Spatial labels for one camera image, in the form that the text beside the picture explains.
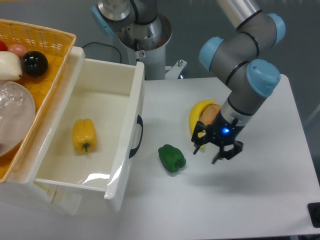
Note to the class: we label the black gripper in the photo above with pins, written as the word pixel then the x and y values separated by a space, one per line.
pixel 220 133

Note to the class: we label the white top drawer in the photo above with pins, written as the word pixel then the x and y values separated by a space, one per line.
pixel 111 95

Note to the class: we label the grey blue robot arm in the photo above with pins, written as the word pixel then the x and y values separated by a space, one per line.
pixel 235 62

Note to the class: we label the white drawer cabinet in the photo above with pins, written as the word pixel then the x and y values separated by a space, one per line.
pixel 31 180

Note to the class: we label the orange triangular bread slice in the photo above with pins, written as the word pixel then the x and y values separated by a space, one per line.
pixel 210 113

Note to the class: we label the yellow banana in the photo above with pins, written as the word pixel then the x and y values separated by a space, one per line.
pixel 196 112

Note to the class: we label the green bell pepper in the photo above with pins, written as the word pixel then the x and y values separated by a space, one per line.
pixel 171 158

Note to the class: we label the black corner clamp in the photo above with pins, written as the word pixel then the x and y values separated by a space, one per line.
pixel 314 213

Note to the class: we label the yellow bell pepper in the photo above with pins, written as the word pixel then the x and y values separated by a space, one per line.
pixel 84 136

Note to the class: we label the yellow woven basket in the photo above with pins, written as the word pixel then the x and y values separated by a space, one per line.
pixel 56 45

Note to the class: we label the black ball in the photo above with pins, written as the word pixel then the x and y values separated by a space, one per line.
pixel 34 63

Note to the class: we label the clear plastic wrapped bowl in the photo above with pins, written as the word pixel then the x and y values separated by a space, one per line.
pixel 17 114

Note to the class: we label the pink toy fruit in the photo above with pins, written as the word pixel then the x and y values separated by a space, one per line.
pixel 18 49

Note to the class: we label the white toy radish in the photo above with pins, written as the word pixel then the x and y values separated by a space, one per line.
pixel 10 66

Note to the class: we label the red toy tomato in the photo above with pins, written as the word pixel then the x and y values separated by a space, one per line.
pixel 3 46

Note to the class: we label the metal table bracket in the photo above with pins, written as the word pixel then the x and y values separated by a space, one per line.
pixel 174 72

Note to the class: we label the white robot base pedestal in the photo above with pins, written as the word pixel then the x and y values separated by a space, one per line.
pixel 147 44

